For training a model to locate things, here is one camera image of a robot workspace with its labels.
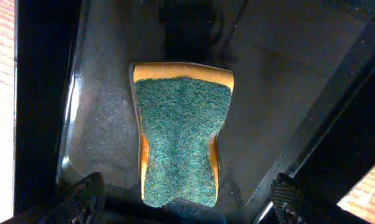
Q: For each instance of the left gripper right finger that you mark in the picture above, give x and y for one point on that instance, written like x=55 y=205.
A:
x=289 y=201

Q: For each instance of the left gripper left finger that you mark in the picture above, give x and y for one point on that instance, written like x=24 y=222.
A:
x=81 y=203

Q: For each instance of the green yellow sponge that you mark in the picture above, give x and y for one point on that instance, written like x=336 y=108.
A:
x=182 y=108

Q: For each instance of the black rectangular tray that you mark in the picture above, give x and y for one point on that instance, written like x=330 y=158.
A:
x=303 y=103

